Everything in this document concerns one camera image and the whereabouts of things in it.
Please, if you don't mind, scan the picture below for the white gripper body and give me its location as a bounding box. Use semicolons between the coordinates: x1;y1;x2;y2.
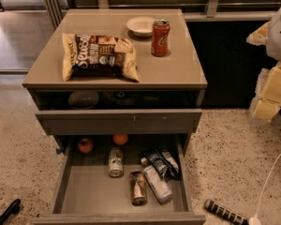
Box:
266;8;281;61

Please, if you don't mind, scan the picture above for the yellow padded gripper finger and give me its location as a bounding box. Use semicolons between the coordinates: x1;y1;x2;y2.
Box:
249;61;281;121
246;22;270;46

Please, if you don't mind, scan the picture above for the brown chip bag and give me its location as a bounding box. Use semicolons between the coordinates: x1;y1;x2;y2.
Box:
63;33;140;82

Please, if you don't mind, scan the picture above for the blue snack bag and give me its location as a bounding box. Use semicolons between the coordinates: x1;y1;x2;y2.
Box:
142;146;180;180

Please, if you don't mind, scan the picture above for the grey drawer cabinet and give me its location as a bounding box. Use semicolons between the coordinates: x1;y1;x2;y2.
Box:
23;9;207;225

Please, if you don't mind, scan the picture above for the top drawer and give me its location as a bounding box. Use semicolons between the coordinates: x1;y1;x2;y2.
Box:
36;109;201;135

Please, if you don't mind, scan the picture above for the open middle drawer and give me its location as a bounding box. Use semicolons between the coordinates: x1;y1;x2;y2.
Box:
34;134;206;225

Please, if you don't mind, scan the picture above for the orange soda can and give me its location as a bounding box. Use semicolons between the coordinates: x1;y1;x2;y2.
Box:
151;19;170;57

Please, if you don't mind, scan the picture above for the white bowl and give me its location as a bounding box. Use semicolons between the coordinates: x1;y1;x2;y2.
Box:
126;16;155;38

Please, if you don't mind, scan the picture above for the white plastic bottle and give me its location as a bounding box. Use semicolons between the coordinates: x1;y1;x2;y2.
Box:
140;157;172;203

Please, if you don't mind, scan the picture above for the orange fruit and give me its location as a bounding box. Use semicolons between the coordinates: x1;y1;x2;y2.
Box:
112;134;128;145

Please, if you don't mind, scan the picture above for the brown gold can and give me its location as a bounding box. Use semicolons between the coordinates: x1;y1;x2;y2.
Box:
129;171;147;205

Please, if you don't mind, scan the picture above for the white green soda can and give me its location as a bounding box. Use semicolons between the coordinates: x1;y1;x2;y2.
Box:
109;147;124;177

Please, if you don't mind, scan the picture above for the dark round object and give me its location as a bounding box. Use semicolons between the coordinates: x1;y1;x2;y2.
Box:
68;90;99;109

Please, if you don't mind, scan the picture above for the red apple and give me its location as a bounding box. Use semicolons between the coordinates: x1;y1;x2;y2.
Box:
77;138;94;154

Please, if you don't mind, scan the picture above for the blue tape piece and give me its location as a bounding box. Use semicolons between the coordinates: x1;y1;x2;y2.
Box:
55;148;64;155

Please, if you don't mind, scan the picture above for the black rod on floor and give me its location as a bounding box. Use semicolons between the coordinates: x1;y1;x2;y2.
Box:
0;199;22;225

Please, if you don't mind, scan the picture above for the black striped handle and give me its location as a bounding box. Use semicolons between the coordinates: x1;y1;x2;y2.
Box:
204;200;249;225

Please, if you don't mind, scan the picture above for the white cable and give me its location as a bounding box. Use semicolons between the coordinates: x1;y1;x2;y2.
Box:
248;140;281;225

